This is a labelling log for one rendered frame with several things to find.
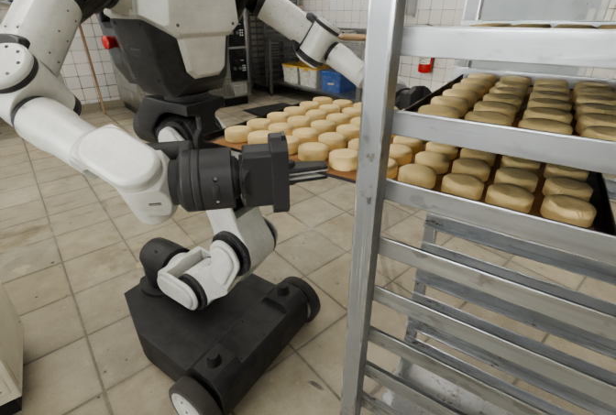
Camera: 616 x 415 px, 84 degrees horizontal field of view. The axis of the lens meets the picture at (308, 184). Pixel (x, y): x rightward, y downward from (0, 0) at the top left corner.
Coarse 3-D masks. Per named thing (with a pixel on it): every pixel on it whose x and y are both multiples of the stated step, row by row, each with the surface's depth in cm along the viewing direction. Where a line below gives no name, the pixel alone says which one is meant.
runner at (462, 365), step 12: (408, 336) 109; (420, 348) 108; (432, 348) 105; (444, 360) 104; (456, 360) 102; (468, 372) 100; (480, 372) 98; (492, 384) 97; (504, 384) 96; (528, 396) 93; (552, 408) 90
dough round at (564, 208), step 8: (544, 200) 40; (552, 200) 40; (560, 200) 40; (568, 200) 40; (576, 200) 40; (544, 208) 40; (552, 208) 39; (560, 208) 38; (568, 208) 38; (576, 208) 38; (584, 208) 38; (592, 208) 38; (544, 216) 40; (552, 216) 39; (560, 216) 38; (568, 216) 37; (576, 216) 37; (584, 216) 37; (592, 216) 37; (576, 224) 37; (584, 224) 37
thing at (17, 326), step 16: (0, 288) 120; (0, 304) 114; (0, 320) 110; (16, 320) 126; (0, 336) 106; (16, 336) 121; (0, 352) 102; (16, 352) 116; (0, 368) 102; (16, 368) 111; (0, 384) 103; (16, 384) 107; (0, 400) 105; (16, 400) 112
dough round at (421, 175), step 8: (400, 168) 49; (408, 168) 48; (416, 168) 48; (424, 168) 48; (400, 176) 47; (408, 176) 46; (416, 176) 46; (424, 176) 46; (432, 176) 46; (416, 184) 46; (424, 184) 46; (432, 184) 46
